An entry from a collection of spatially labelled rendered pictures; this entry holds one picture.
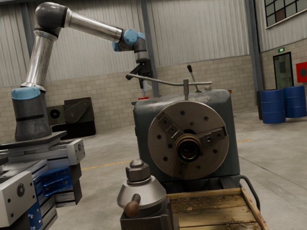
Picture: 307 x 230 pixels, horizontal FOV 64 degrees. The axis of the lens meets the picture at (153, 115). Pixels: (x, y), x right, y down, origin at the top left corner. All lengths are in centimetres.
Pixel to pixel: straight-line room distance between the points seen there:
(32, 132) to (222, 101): 83
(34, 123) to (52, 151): 14
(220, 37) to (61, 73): 726
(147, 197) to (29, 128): 87
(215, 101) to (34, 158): 82
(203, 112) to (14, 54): 1126
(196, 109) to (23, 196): 63
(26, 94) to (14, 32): 1099
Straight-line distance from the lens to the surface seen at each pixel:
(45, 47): 137
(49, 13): 128
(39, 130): 119
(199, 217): 84
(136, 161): 39
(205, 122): 96
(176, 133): 88
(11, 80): 1193
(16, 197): 72
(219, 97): 113
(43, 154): 117
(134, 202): 35
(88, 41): 1134
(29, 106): 118
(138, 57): 145
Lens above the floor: 128
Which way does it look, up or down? 5 degrees down
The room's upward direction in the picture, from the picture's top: 8 degrees counter-clockwise
